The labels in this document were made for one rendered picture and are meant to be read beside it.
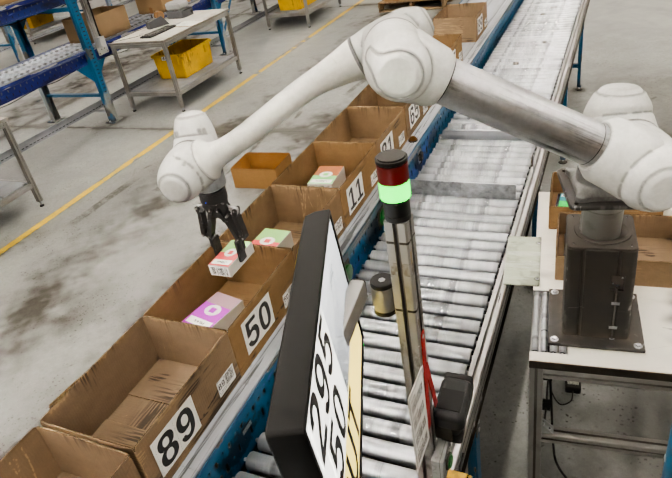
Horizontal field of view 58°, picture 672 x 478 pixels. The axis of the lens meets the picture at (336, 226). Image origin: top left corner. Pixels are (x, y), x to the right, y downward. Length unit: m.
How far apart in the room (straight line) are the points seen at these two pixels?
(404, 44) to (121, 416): 1.21
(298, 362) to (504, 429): 1.98
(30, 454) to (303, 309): 0.98
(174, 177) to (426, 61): 0.60
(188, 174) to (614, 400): 2.05
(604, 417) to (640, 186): 1.51
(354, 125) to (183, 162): 1.68
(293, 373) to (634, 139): 0.94
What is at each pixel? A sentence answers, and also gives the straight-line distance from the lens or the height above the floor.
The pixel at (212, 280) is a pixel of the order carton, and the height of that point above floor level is 0.94.
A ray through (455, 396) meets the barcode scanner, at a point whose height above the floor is 1.09.
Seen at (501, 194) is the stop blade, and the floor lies 0.76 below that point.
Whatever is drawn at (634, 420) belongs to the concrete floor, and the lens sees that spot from 2.78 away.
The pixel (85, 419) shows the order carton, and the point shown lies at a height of 0.94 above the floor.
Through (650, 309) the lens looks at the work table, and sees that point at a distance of 2.10.
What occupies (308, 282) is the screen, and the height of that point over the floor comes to 1.55.
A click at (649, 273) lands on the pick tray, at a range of 2.16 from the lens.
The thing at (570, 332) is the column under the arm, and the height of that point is 0.77.
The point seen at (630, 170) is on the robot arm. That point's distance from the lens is 1.43.
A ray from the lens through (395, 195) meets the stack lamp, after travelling 0.95.
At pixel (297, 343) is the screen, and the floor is 1.55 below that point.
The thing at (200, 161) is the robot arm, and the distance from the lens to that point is 1.41.
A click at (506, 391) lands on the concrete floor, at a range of 2.82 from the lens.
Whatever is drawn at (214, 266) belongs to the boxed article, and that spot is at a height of 1.16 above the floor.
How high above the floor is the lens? 2.06
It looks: 31 degrees down
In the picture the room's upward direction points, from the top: 10 degrees counter-clockwise
